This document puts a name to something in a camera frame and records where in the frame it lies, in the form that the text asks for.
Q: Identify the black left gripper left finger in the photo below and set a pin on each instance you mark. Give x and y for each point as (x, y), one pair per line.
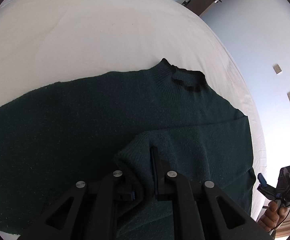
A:
(125, 206)

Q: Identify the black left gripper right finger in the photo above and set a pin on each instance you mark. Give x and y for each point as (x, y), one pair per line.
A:
(174, 187)

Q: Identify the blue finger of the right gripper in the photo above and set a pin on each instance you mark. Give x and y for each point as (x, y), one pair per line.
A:
(262, 180)

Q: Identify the dark green knit sweater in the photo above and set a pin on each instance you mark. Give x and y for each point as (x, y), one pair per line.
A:
(59, 134)

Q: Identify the person's right hand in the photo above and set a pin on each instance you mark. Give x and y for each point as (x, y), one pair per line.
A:
(272, 216)

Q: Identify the white bed sheet mattress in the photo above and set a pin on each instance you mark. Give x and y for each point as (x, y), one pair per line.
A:
(43, 42)

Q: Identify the upper beige wall socket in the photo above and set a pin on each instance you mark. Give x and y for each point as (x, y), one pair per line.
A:
(277, 69)

